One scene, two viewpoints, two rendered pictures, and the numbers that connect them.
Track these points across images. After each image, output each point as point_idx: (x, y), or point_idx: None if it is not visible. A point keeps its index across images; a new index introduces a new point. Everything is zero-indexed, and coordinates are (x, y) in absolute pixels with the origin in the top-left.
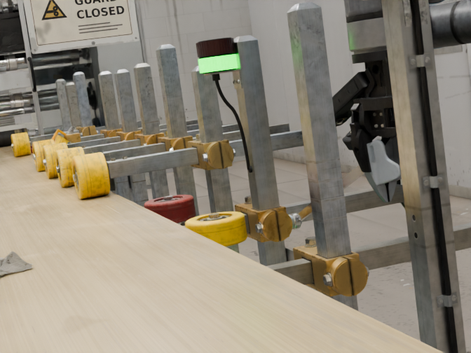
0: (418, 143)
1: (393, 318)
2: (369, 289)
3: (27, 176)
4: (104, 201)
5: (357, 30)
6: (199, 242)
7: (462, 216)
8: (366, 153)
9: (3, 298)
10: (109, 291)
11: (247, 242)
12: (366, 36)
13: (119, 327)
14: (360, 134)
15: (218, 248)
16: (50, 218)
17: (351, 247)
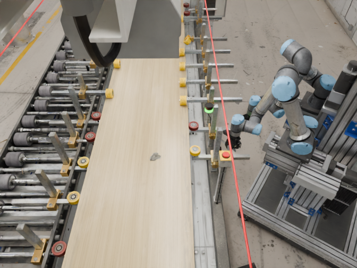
0: (219, 179)
1: (272, 78)
2: (274, 60)
3: (176, 59)
4: (183, 111)
5: (230, 132)
6: (187, 162)
7: (325, 27)
8: (227, 146)
9: (153, 173)
10: (168, 181)
11: (252, 15)
12: (231, 134)
13: (164, 199)
14: (226, 144)
15: (188, 169)
16: (170, 119)
17: (281, 33)
